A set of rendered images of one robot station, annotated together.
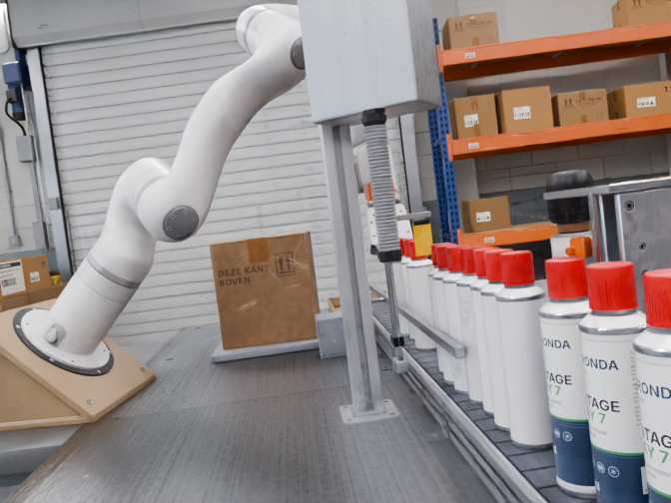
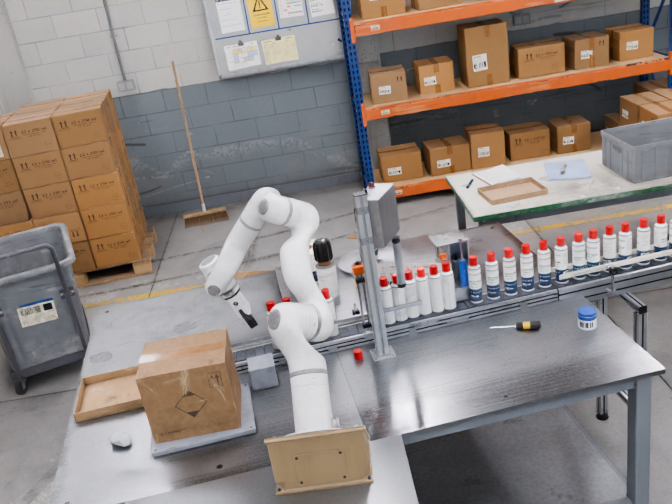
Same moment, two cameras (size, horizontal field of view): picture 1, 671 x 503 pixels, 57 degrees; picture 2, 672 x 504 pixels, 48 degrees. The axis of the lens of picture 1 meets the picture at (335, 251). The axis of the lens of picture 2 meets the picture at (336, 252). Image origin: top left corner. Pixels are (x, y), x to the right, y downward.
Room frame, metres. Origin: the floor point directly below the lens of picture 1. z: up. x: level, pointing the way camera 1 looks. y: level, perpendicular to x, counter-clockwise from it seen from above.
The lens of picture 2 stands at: (1.21, 2.49, 2.39)
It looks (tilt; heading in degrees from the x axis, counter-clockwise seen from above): 24 degrees down; 267
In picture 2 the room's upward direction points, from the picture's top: 9 degrees counter-clockwise
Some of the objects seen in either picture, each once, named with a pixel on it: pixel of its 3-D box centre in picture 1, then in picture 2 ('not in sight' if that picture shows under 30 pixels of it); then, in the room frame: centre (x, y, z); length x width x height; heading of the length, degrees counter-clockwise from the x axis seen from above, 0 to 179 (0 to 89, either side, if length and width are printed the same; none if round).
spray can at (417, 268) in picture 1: (423, 294); (328, 312); (1.14, -0.15, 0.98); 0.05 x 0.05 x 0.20
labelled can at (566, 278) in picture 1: (576, 373); (474, 279); (0.53, -0.20, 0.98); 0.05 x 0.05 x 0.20
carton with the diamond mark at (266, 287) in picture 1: (270, 284); (191, 384); (1.67, 0.19, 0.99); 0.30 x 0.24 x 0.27; 179
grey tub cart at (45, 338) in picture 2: not in sight; (35, 298); (2.94, -2.04, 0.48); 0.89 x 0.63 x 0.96; 107
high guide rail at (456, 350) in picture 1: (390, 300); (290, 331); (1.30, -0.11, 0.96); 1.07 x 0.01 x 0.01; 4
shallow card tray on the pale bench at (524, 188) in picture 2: not in sight; (512, 190); (-0.06, -1.51, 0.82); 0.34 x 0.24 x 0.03; 3
